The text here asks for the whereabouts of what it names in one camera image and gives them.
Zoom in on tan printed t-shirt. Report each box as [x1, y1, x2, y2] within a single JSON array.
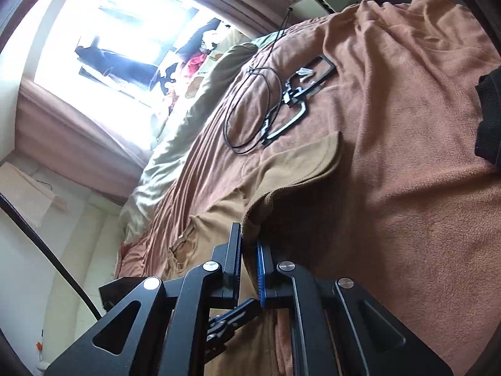
[[165, 132, 343, 375]]

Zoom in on cream padded headboard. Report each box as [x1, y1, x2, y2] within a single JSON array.
[[37, 195, 125, 370]]

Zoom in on rust brown bed blanket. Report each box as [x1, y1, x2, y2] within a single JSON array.
[[116, 0, 500, 375]]

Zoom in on beige duvet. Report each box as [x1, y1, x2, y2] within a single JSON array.
[[119, 35, 263, 243]]

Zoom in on plush toys on sill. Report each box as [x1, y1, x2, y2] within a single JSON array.
[[159, 20, 232, 96]]

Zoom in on pink window curtain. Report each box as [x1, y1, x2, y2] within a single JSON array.
[[15, 0, 289, 201]]

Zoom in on black garment at edge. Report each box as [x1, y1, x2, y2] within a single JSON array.
[[475, 68, 501, 171]]

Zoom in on black metal frame device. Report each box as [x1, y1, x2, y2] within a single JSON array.
[[261, 55, 337, 147]]

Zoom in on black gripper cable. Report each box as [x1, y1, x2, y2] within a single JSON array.
[[0, 193, 104, 321]]

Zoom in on black coiled cable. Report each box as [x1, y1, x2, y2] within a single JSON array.
[[222, 6, 296, 155]]

